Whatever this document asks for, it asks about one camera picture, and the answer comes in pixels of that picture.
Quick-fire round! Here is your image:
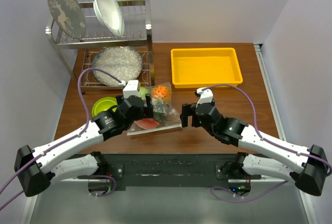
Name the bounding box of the fake watermelon slice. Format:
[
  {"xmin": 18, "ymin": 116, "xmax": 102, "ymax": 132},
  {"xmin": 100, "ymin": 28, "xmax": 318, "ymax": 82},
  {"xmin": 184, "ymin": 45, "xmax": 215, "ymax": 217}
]
[{"xmin": 135, "ymin": 118, "xmax": 159, "ymax": 130}]

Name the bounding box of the clear zip top bag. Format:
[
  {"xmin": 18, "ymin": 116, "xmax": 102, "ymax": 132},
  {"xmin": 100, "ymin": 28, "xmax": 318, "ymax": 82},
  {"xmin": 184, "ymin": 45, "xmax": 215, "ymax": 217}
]
[{"xmin": 127, "ymin": 82, "xmax": 181, "ymax": 136}]

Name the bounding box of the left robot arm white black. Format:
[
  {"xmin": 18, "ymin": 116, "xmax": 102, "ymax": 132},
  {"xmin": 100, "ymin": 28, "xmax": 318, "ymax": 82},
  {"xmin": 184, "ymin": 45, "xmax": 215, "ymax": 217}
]
[{"xmin": 14, "ymin": 94, "xmax": 153, "ymax": 197}]

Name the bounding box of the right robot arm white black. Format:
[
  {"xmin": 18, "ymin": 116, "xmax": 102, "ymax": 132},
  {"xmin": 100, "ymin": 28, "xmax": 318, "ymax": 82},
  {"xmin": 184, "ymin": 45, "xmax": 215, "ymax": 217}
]
[{"xmin": 180, "ymin": 102, "xmax": 329, "ymax": 196}]

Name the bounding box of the fake orange pineapple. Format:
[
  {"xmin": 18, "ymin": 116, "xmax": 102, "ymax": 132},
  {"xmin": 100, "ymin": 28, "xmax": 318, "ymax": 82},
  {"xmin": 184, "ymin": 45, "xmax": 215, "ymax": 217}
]
[{"xmin": 151, "ymin": 85, "xmax": 171, "ymax": 103}]

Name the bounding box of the green plastic bowl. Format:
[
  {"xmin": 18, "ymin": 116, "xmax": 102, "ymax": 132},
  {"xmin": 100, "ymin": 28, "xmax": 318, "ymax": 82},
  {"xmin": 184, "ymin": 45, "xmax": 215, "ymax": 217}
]
[{"xmin": 91, "ymin": 96, "xmax": 117, "ymax": 117}]

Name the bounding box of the speckled glass plate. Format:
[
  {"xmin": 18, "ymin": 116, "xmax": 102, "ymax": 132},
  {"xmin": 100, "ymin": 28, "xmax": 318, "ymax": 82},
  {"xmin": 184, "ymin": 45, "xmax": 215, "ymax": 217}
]
[{"xmin": 92, "ymin": 47, "xmax": 143, "ymax": 82}]

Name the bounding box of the metal dish rack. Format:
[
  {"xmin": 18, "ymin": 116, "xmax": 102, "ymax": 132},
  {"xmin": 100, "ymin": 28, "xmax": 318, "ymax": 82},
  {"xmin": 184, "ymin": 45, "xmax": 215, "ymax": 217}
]
[{"xmin": 45, "ymin": 0, "xmax": 155, "ymax": 87}]

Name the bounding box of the yellow plastic tray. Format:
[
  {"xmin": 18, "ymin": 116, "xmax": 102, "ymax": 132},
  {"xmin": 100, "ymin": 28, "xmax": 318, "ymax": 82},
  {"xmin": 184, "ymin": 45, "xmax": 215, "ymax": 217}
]
[{"xmin": 171, "ymin": 48, "xmax": 243, "ymax": 89}]

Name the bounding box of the white deep plate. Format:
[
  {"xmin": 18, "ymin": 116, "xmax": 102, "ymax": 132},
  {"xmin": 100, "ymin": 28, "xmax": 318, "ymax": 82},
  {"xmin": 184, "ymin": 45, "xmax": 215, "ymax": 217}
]
[{"xmin": 93, "ymin": 0, "xmax": 125, "ymax": 36}]

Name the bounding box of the grey deer pattern plate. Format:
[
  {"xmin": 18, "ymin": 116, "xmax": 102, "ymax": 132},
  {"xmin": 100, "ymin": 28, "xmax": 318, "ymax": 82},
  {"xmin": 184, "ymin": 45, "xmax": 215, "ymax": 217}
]
[{"xmin": 47, "ymin": 0, "xmax": 86, "ymax": 39}]

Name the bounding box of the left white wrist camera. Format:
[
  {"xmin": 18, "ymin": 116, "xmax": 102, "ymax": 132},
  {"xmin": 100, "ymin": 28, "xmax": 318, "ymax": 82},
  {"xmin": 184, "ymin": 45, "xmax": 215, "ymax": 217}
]
[{"xmin": 122, "ymin": 80, "xmax": 140, "ymax": 99}]

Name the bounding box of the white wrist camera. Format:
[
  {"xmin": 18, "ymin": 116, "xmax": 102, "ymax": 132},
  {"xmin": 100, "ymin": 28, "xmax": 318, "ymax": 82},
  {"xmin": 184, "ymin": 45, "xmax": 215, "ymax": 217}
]
[
  {"xmin": 195, "ymin": 88, "xmax": 213, "ymax": 106},
  {"xmin": 122, "ymin": 80, "xmax": 140, "ymax": 99}
]

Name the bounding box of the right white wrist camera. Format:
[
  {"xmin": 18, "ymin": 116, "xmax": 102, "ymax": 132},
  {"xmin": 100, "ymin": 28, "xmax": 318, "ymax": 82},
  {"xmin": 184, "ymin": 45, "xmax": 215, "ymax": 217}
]
[{"xmin": 195, "ymin": 88, "xmax": 213, "ymax": 106}]

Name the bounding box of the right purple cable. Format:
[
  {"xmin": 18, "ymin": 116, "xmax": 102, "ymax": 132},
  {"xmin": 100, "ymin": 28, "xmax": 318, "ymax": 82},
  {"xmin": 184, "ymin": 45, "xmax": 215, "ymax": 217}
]
[{"xmin": 204, "ymin": 83, "xmax": 332, "ymax": 203}]

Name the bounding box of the purple cable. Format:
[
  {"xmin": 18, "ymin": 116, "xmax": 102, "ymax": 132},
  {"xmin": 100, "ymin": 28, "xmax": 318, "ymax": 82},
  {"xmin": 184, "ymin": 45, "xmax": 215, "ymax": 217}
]
[
  {"xmin": 0, "ymin": 67, "xmax": 127, "ymax": 211},
  {"xmin": 204, "ymin": 83, "xmax": 332, "ymax": 203}
]

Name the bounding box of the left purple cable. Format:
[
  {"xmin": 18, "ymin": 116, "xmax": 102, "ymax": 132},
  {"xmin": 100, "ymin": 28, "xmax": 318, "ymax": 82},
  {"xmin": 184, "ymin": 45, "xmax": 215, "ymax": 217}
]
[{"xmin": 0, "ymin": 67, "xmax": 127, "ymax": 211}]

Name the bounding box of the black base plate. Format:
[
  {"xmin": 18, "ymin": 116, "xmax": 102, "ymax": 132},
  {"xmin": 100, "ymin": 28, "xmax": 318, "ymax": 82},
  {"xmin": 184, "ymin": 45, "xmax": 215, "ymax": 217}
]
[{"xmin": 92, "ymin": 152, "xmax": 261, "ymax": 190}]

